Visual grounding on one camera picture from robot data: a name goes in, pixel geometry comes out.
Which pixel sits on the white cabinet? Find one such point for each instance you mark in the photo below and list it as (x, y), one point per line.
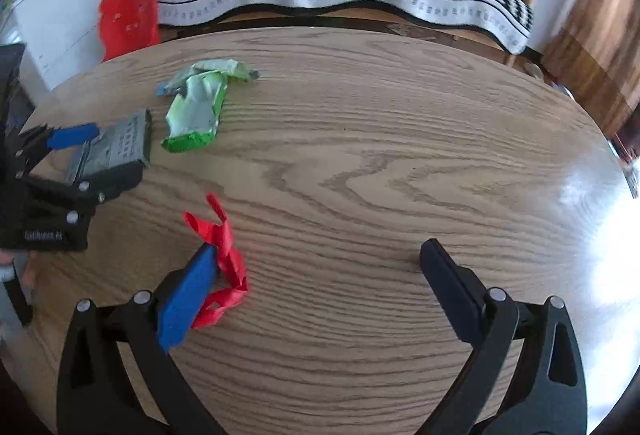
(65, 25)

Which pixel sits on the red wrapper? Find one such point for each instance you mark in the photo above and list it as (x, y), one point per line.
(230, 260)

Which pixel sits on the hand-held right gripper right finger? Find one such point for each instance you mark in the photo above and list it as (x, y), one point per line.
(450, 290)

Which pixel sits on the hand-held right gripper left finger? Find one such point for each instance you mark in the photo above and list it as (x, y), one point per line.
(187, 295)

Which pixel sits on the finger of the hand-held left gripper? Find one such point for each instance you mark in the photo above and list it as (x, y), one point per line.
(115, 180)
(72, 136)

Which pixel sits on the crumpled green wrapper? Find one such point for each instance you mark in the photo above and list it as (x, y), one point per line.
(225, 67)

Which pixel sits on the blue wrapper scrap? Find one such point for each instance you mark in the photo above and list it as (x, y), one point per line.
(167, 89)

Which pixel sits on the green and white wrapper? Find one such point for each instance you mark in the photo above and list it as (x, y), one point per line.
(197, 110)

